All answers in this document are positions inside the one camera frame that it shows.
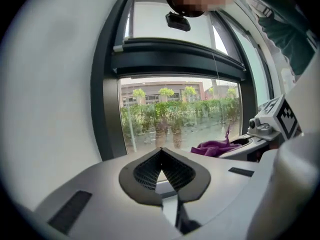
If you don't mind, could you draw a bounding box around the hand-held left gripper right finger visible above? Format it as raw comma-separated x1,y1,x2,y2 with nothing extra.
161,147,261,227

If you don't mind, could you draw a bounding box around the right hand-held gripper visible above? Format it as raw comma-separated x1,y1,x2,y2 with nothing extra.
217,93,303,163

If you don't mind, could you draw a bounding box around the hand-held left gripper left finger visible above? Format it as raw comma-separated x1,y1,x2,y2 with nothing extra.
34,147,185,240

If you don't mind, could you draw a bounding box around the purple cloth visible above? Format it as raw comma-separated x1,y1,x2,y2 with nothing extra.
190,125,243,158

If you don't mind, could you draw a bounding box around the green hedge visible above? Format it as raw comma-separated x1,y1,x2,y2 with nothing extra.
121,97,241,137

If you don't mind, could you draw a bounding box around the low brown building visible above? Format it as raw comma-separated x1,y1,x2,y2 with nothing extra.
119,81,208,105

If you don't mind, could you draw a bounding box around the green sweatshirt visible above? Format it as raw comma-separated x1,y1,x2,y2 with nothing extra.
239,0,317,76

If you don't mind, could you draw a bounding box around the frosted glass window sash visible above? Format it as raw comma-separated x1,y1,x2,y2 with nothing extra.
113,0,230,57

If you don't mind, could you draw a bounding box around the white pull cord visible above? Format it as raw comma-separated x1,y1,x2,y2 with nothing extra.
211,52,226,135

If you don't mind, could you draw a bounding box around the black window frame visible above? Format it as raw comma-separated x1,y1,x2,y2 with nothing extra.
91,0,276,162

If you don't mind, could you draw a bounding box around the black head-mounted camera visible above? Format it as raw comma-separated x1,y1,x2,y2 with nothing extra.
164,11,191,32

